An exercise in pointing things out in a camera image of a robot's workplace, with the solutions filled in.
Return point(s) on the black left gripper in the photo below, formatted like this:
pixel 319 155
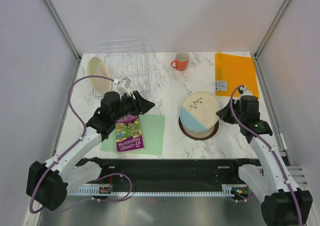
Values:
pixel 140 105

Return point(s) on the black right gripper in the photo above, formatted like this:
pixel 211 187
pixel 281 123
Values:
pixel 223 114

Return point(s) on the blue white floral plate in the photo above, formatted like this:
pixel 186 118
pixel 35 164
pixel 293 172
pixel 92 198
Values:
pixel 198 111

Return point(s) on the dark red rimmed plate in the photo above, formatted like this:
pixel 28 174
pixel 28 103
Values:
pixel 199 135

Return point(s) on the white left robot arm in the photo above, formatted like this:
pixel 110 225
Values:
pixel 49 183

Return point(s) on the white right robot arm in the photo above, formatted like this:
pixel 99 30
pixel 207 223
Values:
pixel 282 201

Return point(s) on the green clipboard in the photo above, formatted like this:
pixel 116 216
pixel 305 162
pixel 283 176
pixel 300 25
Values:
pixel 152 127

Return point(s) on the purple treehouse book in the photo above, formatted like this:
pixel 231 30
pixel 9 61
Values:
pixel 128 134

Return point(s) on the orange plastic folder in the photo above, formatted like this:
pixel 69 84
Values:
pixel 232 71

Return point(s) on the orange ceramic mug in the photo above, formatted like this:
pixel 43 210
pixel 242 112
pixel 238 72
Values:
pixel 181 61

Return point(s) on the cream green plate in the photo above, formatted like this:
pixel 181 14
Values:
pixel 97 67

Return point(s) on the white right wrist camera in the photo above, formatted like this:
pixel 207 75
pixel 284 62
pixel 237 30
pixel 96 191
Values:
pixel 243 91

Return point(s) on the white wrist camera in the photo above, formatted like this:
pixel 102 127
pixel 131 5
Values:
pixel 243 91
pixel 122 86

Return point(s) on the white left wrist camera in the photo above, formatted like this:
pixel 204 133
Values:
pixel 122 86

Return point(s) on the clear wire dish rack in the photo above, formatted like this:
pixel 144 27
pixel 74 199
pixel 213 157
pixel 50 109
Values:
pixel 128 57

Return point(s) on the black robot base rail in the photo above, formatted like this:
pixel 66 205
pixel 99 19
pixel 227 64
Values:
pixel 161 175

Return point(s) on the white slotted cable duct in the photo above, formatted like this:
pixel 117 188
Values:
pixel 103 190

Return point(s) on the right aluminium frame post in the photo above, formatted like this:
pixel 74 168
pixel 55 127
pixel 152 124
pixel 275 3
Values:
pixel 275 22

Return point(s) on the aluminium frame post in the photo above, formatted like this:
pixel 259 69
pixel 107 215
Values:
pixel 61 27
pixel 275 22

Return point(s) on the left aluminium frame post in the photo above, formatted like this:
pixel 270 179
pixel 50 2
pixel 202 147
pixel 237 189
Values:
pixel 61 27

